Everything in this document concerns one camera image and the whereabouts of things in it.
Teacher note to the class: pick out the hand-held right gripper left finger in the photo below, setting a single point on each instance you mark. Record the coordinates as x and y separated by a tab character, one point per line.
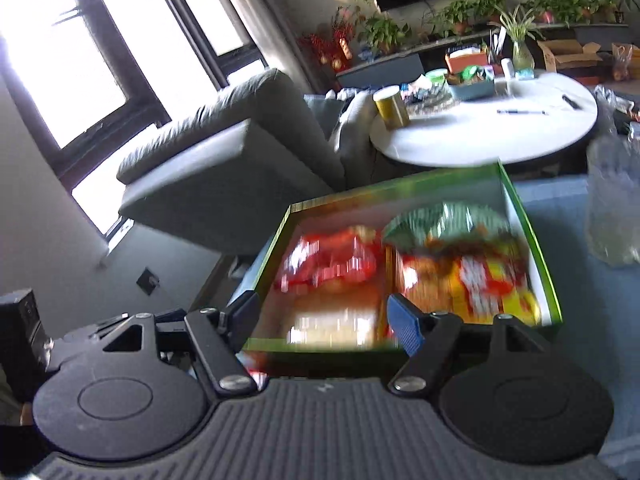
245	317

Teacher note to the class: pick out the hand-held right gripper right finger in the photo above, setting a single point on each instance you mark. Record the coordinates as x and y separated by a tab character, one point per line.
406	322

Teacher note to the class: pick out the sliced bread packet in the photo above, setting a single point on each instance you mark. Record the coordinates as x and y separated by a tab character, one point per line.
330	317

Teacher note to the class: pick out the red yellow snack bag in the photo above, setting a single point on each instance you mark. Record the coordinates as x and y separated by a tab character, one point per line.
470	280

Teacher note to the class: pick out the large red snack bag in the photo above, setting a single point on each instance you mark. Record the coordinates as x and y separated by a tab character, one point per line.
330	260

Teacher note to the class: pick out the green snack bag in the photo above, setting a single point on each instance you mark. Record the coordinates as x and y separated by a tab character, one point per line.
440	225

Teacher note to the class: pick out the green cardboard box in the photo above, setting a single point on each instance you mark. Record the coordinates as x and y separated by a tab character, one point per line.
530	240

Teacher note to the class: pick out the grey armchair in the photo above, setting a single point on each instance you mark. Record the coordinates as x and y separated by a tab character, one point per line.
225	170

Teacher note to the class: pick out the round white table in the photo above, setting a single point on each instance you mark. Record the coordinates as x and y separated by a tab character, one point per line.
480	135

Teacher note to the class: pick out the light grey cushion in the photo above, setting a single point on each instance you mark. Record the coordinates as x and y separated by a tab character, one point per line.
357	120

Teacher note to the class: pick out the yellow can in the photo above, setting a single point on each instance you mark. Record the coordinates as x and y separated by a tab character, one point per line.
392	109

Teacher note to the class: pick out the blue grey cushion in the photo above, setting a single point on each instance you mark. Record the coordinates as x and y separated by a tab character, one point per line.
322	112

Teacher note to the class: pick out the clear tray of small items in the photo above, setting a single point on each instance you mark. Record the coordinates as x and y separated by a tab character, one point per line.
430	96

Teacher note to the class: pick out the black white pen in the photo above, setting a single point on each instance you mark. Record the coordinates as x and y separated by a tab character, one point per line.
520	112

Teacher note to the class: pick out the light blue basket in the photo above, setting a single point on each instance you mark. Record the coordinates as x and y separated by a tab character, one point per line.
472	90

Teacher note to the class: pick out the grey television cabinet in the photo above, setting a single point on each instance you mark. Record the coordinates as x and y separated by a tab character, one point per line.
385	67

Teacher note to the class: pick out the orange box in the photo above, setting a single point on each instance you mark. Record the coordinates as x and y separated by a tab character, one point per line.
465	62

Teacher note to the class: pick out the small white bottle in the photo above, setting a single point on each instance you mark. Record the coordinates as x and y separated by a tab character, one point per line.
508	69

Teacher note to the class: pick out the small teal packet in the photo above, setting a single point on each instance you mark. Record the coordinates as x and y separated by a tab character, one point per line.
525	75

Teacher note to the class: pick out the black marker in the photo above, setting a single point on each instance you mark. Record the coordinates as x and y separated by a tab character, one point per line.
571	102

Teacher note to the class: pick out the black framed window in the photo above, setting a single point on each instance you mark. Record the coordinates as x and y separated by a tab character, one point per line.
215	15
60	60

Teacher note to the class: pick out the red flower decoration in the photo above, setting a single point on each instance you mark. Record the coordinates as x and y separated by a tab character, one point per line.
330	42

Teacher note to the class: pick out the dark pen holder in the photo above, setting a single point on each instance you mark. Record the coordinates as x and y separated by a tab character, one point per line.
496	45

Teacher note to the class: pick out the beige curtain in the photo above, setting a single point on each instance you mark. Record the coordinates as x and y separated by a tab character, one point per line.
280	20

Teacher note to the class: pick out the spider plant in glass vase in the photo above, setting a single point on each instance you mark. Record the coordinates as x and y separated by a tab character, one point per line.
520	45

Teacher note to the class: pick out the clear plastic bag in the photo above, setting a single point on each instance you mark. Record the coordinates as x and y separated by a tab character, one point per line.
617	107

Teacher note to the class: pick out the open cardboard box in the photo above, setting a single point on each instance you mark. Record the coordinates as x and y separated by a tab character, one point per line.
570	57

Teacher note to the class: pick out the row of potted plants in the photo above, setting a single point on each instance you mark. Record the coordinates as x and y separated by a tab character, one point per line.
460	12

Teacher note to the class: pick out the dark wall socket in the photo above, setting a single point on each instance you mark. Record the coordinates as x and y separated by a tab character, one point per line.
148	281

